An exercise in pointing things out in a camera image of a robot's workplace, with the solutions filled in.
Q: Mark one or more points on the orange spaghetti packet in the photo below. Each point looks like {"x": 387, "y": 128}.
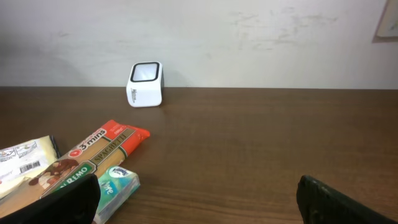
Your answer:
{"x": 108, "y": 146}

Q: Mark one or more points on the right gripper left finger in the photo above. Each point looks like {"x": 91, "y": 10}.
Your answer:
{"x": 74, "y": 204}

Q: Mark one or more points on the green tissue pack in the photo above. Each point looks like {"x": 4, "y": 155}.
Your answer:
{"x": 117, "y": 184}

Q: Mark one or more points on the white barcode scanner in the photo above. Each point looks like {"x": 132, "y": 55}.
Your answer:
{"x": 145, "y": 84}

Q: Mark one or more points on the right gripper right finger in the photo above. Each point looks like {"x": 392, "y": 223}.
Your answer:
{"x": 319, "y": 203}

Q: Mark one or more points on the wall picture frame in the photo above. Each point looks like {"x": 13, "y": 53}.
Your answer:
{"x": 386, "y": 30}

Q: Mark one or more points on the cream snack bag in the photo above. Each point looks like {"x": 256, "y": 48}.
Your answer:
{"x": 26, "y": 160}

